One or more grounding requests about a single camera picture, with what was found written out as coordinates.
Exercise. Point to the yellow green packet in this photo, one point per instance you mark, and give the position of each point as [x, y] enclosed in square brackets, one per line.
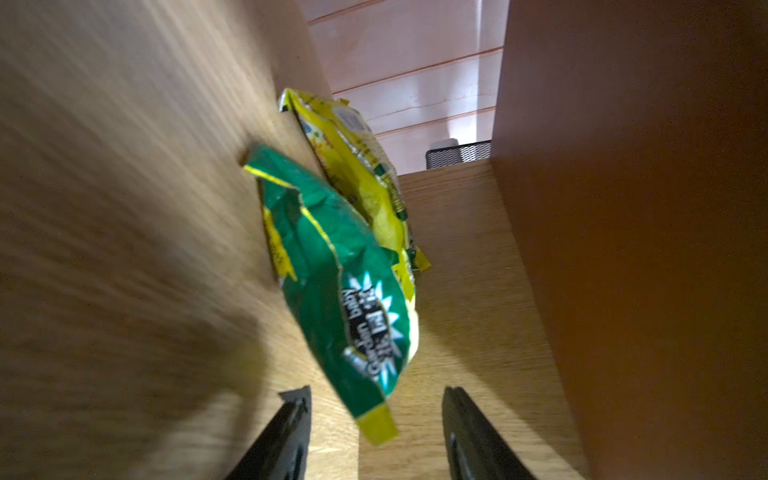
[343, 253]

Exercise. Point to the dark wall magazine holder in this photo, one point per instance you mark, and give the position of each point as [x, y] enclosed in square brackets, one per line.
[457, 154]

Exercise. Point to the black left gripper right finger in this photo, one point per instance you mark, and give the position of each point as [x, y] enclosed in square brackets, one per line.
[475, 449]

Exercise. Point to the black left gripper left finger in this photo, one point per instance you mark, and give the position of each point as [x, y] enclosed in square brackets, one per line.
[281, 450]

